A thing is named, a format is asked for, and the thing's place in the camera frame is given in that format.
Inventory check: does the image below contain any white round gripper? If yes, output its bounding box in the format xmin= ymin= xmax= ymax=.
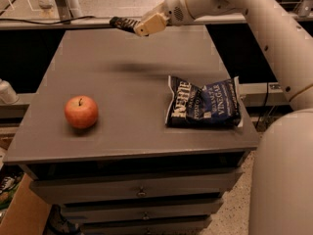
xmin=134 ymin=0 xmax=196 ymax=36

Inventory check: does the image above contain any black rxbar chocolate bar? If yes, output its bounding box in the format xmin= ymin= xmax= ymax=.
xmin=110 ymin=17 xmax=139 ymax=33

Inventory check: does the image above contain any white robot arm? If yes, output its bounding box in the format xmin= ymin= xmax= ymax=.
xmin=135 ymin=0 xmax=313 ymax=235

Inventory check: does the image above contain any red apple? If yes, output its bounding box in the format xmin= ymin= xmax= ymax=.
xmin=64 ymin=95 xmax=99 ymax=129

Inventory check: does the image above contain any grey metal railing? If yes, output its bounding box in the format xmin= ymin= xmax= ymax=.
xmin=0 ymin=0 xmax=313 ymax=30

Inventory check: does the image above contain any blue kettle chips bag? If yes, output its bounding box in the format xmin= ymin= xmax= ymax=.
xmin=165 ymin=75 xmax=244 ymax=127

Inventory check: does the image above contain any grey drawer cabinet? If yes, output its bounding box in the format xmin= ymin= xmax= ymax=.
xmin=5 ymin=25 xmax=258 ymax=235

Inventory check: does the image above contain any grey pipe left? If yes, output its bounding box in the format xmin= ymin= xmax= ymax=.
xmin=0 ymin=79 xmax=19 ymax=104

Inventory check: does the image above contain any top drawer knob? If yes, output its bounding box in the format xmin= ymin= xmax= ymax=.
xmin=136 ymin=187 xmax=147 ymax=198

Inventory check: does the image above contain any drawer knob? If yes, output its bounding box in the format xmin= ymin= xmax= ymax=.
xmin=136 ymin=187 xmax=147 ymax=198
xmin=142 ymin=212 xmax=151 ymax=220

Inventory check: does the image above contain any middle drawer knob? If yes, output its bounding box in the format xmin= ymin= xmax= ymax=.
xmin=142 ymin=212 xmax=151 ymax=220

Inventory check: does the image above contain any brown cardboard box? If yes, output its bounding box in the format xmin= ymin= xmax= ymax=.
xmin=0 ymin=174 xmax=52 ymax=235

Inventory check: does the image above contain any black cable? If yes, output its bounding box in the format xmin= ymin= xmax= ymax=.
xmin=0 ymin=15 xmax=96 ymax=25

